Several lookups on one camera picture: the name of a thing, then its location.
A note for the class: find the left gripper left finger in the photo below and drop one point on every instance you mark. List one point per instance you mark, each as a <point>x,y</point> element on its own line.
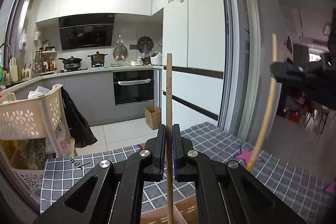
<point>111,192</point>

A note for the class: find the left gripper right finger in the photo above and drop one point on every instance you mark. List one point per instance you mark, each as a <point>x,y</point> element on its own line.
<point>226,192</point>

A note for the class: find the wooden chopstick patterned tip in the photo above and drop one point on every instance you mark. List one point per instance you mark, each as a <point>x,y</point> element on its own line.
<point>264,126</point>

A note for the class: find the plain wooden chopstick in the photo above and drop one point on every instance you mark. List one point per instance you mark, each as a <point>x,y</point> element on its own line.
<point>169,146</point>

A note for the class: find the black kitchen faucet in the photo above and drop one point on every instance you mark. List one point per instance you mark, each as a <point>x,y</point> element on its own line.
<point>6,56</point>

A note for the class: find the grey checked tablecloth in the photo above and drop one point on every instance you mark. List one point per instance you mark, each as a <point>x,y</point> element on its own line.
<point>311,197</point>

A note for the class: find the cardboard box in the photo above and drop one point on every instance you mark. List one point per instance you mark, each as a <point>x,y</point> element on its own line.
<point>153,116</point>

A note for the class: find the beige perforated storage cart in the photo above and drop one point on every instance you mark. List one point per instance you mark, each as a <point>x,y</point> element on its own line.
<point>32,131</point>

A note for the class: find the black built-in oven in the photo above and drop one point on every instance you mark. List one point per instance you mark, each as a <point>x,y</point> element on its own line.
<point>133,86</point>

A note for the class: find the bronze cooking pot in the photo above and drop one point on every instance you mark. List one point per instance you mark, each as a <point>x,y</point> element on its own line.
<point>97,59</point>

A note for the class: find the black wok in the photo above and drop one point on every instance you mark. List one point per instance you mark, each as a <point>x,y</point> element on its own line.
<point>72,63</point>

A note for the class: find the white refrigerator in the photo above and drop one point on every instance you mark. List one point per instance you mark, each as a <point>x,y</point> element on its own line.
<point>194,33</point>

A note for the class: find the black range hood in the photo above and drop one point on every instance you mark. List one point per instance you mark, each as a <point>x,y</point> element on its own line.
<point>86,30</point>

